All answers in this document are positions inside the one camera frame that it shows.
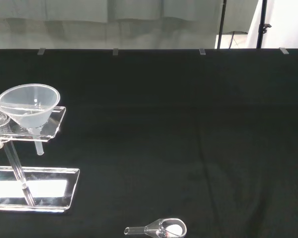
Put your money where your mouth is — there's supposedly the black tripod pole with clamp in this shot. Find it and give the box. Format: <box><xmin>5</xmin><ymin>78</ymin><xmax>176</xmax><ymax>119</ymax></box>
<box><xmin>256</xmin><ymin>0</ymin><xmax>273</xmax><ymax>49</ymax></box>

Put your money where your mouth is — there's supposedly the clear funnel stand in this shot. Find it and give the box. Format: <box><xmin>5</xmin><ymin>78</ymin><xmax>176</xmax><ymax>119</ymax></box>
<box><xmin>0</xmin><ymin>81</ymin><xmax>80</xmax><ymax>213</ymax></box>

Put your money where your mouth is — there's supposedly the pale board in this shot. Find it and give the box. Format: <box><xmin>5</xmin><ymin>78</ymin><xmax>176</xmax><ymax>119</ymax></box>
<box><xmin>214</xmin><ymin>0</ymin><xmax>298</xmax><ymax>50</ymax></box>

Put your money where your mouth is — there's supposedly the thin black tripod pole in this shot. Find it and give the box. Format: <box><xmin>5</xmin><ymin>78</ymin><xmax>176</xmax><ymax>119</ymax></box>
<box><xmin>216</xmin><ymin>0</ymin><xmax>227</xmax><ymax>50</ymax></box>

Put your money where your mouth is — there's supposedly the black bench cloth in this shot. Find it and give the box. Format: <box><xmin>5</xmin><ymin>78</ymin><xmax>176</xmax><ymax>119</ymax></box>
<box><xmin>0</xmin><ymin>48</ymin><xmax>298</xmax><ymax>238</ymax></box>

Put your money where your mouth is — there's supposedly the glass weighing funnel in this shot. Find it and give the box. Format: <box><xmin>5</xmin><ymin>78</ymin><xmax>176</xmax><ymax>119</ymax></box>
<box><xmin>124</xmin><ymin>218</ymin><xmax>187</xmax><ymax>238</ymax></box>

